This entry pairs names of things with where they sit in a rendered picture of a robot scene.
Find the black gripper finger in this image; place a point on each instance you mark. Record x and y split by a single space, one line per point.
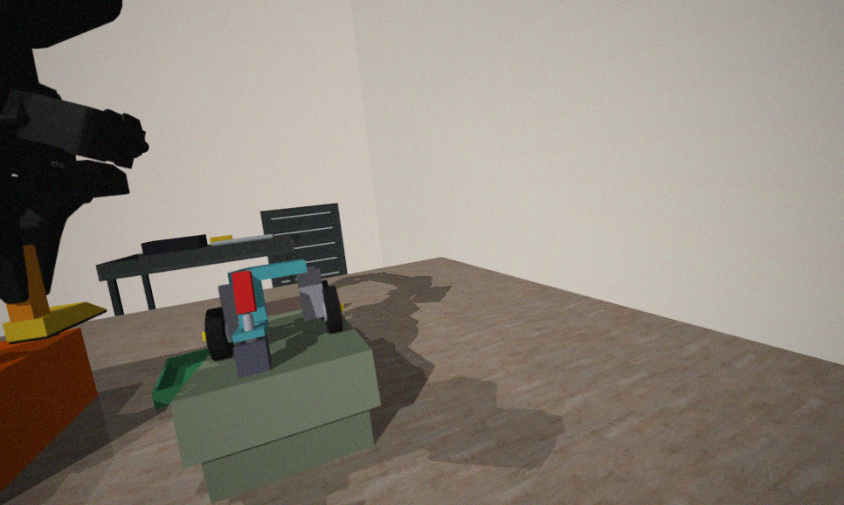
13 275
42 225

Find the green tray floor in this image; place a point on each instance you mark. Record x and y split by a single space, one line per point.
181 374

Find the yellow wedge chock with orange handle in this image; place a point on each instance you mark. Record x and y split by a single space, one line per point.
34 320

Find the green tray walls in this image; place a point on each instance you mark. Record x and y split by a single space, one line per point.
161 396

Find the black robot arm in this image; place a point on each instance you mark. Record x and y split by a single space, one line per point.
46 119

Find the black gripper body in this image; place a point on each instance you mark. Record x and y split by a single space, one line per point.
35 165

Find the small teal wheeled trolley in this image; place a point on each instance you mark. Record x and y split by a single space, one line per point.
223 326

